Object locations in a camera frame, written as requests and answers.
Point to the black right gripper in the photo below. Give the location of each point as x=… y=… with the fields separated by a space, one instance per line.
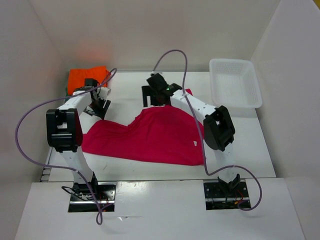
x=147 y=91

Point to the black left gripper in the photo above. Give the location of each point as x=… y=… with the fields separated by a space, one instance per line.
x=101 y=112

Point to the orange t-shirt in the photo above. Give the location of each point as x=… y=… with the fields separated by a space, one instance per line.
x=77 y=76

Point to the pink t-shirt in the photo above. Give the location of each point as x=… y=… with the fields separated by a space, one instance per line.
x=162 y=134

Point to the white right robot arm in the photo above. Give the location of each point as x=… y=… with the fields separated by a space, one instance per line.
x=218 y=129

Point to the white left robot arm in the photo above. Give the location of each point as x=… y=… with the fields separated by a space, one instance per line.
x=65 y=134

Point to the white plastic basket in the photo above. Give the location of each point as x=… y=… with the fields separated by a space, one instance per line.
x=234 y=83

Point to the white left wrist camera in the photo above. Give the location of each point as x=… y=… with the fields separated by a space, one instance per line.
x=103 y=92

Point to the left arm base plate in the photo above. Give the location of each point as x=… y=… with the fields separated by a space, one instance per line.
x=82 y=201

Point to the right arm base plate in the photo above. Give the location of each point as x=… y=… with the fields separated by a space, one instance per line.
x=217 y=199

